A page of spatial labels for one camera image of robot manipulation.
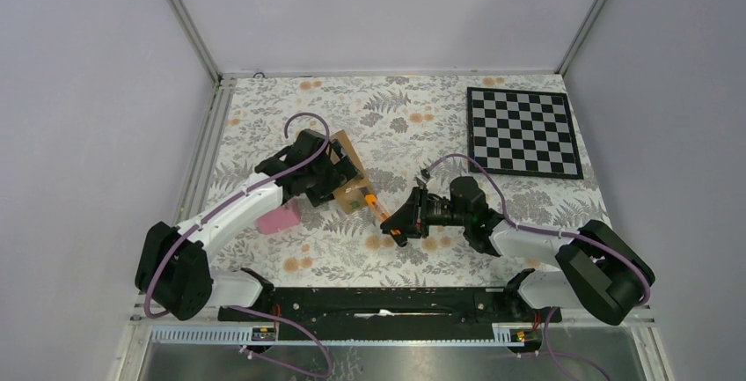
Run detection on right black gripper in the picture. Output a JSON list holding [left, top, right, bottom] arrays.
[[380, 186, 470, 239]]

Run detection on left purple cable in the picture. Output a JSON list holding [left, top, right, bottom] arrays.
[[143, 112, 336, 377]]

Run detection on purple cable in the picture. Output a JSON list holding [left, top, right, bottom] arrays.
[[143, 112, 336, 377], [417, 153, 654, 381]]

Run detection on brown cardboard express box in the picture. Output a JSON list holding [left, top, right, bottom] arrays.
[[331, 130, 373, 214]]

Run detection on grey slotted cable duct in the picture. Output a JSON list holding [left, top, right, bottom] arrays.
[[151, 324, 525, 348]]

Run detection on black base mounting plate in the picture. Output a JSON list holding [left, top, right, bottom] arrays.
[[252, 287, 562, 335]]

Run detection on floral patterned table mat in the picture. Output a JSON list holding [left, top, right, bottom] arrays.
[[198, 74, 632, 289]]

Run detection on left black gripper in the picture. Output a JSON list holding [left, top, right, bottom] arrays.
[[307, 140, 363, 207]]

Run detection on pink plastic bag package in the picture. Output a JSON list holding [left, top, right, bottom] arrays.
[[255, 201, 301, 234]]

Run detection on orange black utility knife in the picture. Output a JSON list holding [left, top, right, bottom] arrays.
[[364, 192, 390, 222]]

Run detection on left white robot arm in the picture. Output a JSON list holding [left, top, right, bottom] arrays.
[[134, 129, 364, 320]]

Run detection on black white chessboard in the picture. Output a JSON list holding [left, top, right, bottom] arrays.
[[465, 87, 584, 180]]

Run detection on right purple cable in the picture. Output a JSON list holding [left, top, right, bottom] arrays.
[[417, 153, 654, 381]]

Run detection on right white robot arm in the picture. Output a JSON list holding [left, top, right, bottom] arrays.
[[380, 176, 655, 326]]

